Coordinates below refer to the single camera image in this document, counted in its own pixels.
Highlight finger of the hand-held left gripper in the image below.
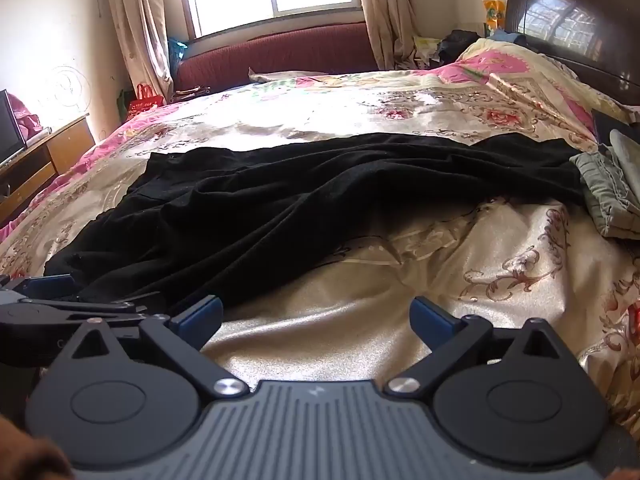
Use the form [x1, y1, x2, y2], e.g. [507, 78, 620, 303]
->
[0, 273, 78, 307]
[0, 290, 162, 328]

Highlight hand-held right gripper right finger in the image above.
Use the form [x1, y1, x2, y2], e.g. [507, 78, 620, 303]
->
[385, 296, 581, 401]

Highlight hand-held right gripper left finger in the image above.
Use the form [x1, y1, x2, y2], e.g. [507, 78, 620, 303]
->
[52, 296, 251, 401]

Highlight black pants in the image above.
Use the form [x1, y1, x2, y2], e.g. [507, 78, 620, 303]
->
[44, 132, 586, 317]

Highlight folded green ruffled pants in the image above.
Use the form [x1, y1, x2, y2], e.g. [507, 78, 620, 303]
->
[570, 149, 640, 241]

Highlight folded grey-green pants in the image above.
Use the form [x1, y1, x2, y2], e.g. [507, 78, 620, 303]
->
[607, 130, 640, 197]

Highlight wooden cabinet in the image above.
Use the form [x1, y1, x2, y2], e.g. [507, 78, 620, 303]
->
[0, 113, 97, 227]

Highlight black television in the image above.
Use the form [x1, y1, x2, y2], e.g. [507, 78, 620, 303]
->
[0, 89, 29, 167]

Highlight pink cloth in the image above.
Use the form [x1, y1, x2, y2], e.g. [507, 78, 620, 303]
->
[10, 94, 44, 141]

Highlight red bag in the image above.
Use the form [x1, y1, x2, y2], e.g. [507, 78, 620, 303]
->
[125, 82, 166, 122]

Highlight floral satin blanket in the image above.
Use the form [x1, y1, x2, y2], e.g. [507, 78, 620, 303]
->
[0, 39, 640, 433]

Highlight blue bag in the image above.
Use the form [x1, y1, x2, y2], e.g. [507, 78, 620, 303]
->
[167, 37, 189, 79]

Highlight dark blue folded cloth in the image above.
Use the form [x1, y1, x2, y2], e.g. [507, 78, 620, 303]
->
[592, 109, 640, 147]

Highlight light papers pile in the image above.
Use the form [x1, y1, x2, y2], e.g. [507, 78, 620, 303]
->
[412, 35, 444, 69]

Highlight beige floral curtain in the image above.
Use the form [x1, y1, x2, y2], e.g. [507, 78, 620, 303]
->
[352, 0, 422, 72]
[102, 0, 177, 107]

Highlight dark clothes pile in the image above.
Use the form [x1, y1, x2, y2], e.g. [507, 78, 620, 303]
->
[437, 29, 484, 64]

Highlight maroon sofa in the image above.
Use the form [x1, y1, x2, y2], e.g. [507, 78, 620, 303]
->
[172, 21, 382, 97]

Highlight dark wooden headboard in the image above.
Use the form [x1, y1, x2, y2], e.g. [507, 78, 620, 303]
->
[505, 0, 640, 107]

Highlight yellow orange snack packet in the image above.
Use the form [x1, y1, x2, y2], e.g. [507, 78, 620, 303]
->
[481, 0, 507, 37]

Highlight white round wire fan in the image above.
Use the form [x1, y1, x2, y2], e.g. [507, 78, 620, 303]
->
[42, 62, 94, 117]

